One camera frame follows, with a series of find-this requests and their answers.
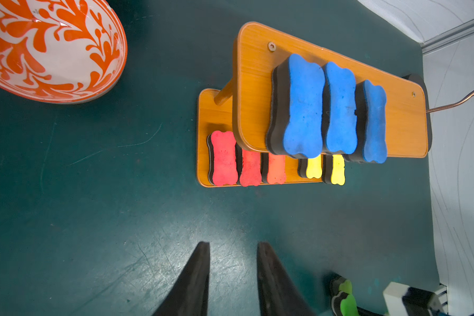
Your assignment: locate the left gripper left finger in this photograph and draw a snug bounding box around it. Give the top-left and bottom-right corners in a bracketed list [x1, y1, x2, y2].
[153, 242, 211, 315]

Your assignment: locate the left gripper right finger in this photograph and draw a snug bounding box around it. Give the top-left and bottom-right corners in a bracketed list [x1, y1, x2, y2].
[257, 242, 314, 315]

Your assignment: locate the green eraser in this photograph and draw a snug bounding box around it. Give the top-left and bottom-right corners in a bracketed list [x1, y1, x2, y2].
[330, 275, 359, 316]

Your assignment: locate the yellow eraser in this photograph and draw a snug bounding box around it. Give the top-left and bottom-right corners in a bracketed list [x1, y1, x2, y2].
[298, 155, 323, 179]
[323, 155, 346, 186]

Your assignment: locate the blue eraser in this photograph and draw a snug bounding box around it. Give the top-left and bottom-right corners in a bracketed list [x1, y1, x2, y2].
[323, 62, 358, 155]
[344, 80, 388, 164]
[265, 54, 325, 159]

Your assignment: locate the wooden two-tier shelf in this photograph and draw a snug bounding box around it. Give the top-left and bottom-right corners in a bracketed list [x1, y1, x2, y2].
[196, 22, 429, 188]

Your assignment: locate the red eraser right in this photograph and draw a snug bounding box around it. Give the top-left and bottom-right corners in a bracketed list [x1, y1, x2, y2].
[261, 153, 287, 184]

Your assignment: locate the red eraser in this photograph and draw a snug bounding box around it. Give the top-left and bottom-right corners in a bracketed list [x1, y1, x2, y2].
[236, 145, 262, 187]
[208, 130, 238, 186]
[261, 153, 287, 184]

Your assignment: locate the red eraser left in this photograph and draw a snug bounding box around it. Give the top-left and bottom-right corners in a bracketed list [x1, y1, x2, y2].
[208, 130, 238, 186]

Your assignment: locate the red eraser middle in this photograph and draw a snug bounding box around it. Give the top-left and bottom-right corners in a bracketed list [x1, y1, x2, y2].
[236, 145, 262, 187]

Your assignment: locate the orange leaf bowl near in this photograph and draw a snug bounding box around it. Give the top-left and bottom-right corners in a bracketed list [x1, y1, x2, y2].
[0, 1, 128, 104]

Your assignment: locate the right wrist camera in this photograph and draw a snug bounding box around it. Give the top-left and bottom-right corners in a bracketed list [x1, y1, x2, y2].
[383, 282, 446, 316]

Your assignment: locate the copper wire hanger stand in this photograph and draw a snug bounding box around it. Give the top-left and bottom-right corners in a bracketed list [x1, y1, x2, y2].
[402, 72, 474, 153]

